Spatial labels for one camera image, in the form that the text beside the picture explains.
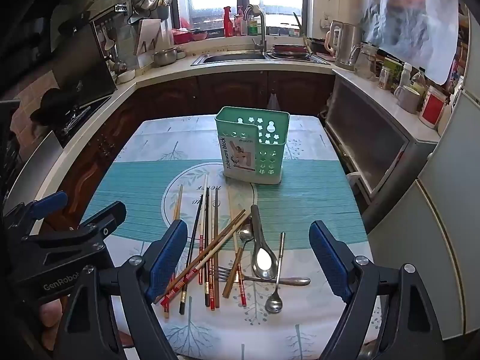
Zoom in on green utensil holder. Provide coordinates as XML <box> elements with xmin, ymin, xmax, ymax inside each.
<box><xmin>214</xmin><ymin>106</ymin><xmax>291</xmax><ymax>186</ymax></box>

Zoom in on electric kettle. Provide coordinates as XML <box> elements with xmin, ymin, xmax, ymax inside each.
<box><xmin>325</xmin><ymin>20</ymin><xmax>361</xmax><ymax>71</ymax></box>

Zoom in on steel spoon brown handle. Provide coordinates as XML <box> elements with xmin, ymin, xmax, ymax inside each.
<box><xmin>224</xmin><ymin>228</ymin><xmax>255</xmax><ymax>299</ymax></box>

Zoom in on steel sink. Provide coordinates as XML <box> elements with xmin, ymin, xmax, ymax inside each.
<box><xmin>190</xmin><ymin>50</ymin><xmax>331</xmax><ymax>67</ymax></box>

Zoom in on bunch of chopsticks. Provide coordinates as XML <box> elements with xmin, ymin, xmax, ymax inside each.
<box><xmin>161</xmin><ymin>215</ymin><xmax>252</xmax><ymax>307</ymax></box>

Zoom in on black wok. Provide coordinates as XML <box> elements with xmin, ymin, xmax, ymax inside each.
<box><xmin>30</xmin><ymin>88</ymin><xmax>77</xmax><ymax>124</ymax></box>

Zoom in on microwave oven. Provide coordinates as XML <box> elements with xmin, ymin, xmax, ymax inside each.
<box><xmin>325</xmin><ymin>70</ymin><xmax>440</xmax><ymax>212</ymax></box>

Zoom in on red basin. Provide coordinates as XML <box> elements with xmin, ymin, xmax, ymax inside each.
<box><xmin>271</xmin><ymin>44</ymin><xmax>309</xmax><ymax>56</ymax></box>

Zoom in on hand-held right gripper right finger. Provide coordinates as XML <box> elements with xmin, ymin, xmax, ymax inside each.
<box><xmin>308</xmin><ymin>220</ymin><xmax>447</xmax><ymax>360</ymax></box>

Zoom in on glass jug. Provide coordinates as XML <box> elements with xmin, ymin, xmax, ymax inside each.
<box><xmin>354</xmin><ymin>43</ymin><xmax>378</xmax><ymax>80</ymax></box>

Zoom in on white plastic bag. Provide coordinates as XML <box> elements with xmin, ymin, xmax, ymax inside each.
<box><xmin>266</xmin><ymin>91</ymin><xmax>281</xmax><ymax>116</ymax></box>

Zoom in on wooden cutting board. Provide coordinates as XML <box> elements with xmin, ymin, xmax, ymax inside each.
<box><xmin>134</xmin><ymin>18</ymin><xmax>164</xmax><ymax>56</ymax></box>

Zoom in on white plastic bottle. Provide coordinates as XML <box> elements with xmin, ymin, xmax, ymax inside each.
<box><xmin>399</xmin><ymin>62</ymin><xmax>413</xmax><ymax>89</ymax></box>

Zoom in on steel fork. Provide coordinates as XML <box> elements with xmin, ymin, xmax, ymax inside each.
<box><xmin>217</xmin><ymin>265</ymin><xmax>312</xmax><ymax>286</ymax></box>

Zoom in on gas stove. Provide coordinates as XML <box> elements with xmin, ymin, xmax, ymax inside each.
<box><xmin>55</xmin><ymin>97</ymin><xmax>113</xmax><ymax>141</ymax></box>

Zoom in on floral teal tablecloth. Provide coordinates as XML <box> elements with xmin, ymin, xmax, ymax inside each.
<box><xmin>80</xmin><ymin>114</ymin><xmax>383</xmax><ymax>360</ymax></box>

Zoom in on steel pot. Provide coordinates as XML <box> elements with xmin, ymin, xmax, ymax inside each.
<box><xmin>153</xmin><ymin>47</ymin><xmax>179</xmax><ymax>67</ymax></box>

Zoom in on red white canister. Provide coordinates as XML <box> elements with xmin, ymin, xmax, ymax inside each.
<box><xmin>418</xmin><ymin>85</ymin><xmax>448</xmax><ymax>129</ymax></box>

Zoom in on spice jar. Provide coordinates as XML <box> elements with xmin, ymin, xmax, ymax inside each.
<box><xmin>378</xmin><ymin>65</ymin><xmax>393</xmax><ymax>91</ymax></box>

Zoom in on clear oil bottle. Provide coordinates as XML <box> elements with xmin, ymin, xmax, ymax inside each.
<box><xmin>410</xmin><ymin>69</ymin><xmax>428</xmax><ymax>95</ymax></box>

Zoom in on long spoon gold handle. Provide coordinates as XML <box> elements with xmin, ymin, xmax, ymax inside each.
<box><xmin>265</xmin><ymin>232</ymin><xmax>286</xmax><ymax>314</ymax></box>

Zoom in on steel faucet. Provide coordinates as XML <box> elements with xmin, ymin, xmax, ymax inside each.
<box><xmin>244</xmin><ymin>4</ymin><xmax>268</xmax><ymax>55</ymax></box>

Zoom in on red spray bottle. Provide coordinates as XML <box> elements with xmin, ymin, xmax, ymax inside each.
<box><xmin>223</xmin><ymin>6</ymin><xmax>234</xmax><ymax>38</ymax></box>

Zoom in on brown chopstick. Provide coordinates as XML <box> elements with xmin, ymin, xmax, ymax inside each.
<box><xmin>154</xmin><ymin>209</ymin><xmax>247</xmax><ymax>305</ymax></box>
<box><xmin>214</xmin><ymin>188</ymin><xmax>220</xmax><ymax>309</ymax></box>

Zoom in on person's left hand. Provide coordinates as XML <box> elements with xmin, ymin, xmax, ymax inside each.
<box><xmin>37</xmin><ymin>297</ymin><xmax>66</xmax><ymax>351</ymax></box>

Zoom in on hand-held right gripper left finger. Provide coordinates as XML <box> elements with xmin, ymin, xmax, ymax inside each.
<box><xmin>52</xmin><ymin>219</ymin><xmax>189</xmax><ymax>360</ymax></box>

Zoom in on black chopstick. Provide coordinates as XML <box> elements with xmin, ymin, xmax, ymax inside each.
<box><xmin>179</xmin><ymin>194</ymin><xmax>204</xmax><ymax>316</ymax></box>
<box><xmin>204</xmin><ymin>187</ymin><xmax>211</xmax><ymax>307</ymax></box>

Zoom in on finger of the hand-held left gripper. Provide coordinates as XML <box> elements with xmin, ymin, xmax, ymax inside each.
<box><xmin>3</xmin><ymin>190</ymin><xmax>70</xmax><ymax>241</ymax></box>
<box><xmin>22</xmin><ymin>201</ymin><xmax>128</xmax><ymax>268</ymax></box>

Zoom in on hanging plastic sheet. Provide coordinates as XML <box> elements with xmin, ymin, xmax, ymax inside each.
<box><xmin>361</xmin><ymin>0</ymin><xmax>461</xmax><ymax>85</ymax></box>

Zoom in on red bowl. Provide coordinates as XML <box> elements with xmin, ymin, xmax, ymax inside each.
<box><xmin>172</xmin><ymin>28</ymin><xmax>209</xmax><ymax>44</ymax></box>

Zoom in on white mug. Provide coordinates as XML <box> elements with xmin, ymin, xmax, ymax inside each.
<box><xmin>394</xmin><ymin>85</ymin><xmax>421</xmax><ymax>114</ymax></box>

